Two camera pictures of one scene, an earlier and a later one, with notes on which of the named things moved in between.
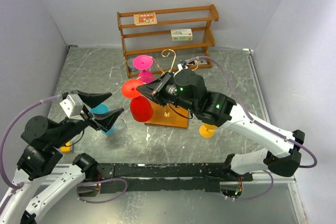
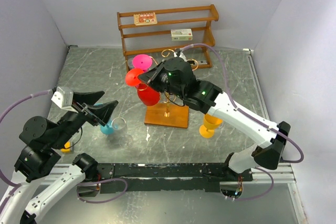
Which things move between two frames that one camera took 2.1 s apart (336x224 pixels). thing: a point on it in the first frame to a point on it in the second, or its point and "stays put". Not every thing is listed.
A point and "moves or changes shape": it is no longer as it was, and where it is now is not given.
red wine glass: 141,107 moves or changes shape
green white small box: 181,34 stays put
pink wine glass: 144,62 stays put
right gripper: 154,91 to 148,75
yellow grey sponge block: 69,148 stays put
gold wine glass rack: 170,116 stays put
